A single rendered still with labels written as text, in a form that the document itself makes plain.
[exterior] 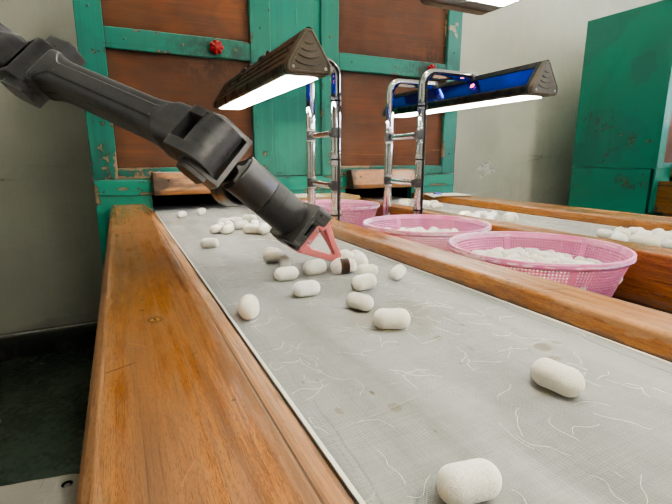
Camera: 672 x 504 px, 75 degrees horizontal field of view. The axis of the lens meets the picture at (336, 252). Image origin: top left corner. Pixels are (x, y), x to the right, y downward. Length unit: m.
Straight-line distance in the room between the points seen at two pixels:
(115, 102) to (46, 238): 1.73
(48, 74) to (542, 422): 0.77
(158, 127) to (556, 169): 3.57
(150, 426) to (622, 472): 0.25
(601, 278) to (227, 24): 1.30
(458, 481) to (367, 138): 1.57
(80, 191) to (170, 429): 2.13
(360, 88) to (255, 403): 1.55
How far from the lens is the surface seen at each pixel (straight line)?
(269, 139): 1.57
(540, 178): 3.82
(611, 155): 3.43
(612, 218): 1.27
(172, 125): 0.62
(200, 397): 0.29
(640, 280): 0.83
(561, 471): 0.29
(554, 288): 0.54
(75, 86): 0.77
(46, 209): 2.38
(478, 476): 0.24
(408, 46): 1.88
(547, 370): 0.36
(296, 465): 0.23
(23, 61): 0.89
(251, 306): 0.46
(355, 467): 0.27
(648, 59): 3.40
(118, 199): 1.50
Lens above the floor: 0.90
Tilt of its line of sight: 12 degrees down
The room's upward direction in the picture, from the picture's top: straight up
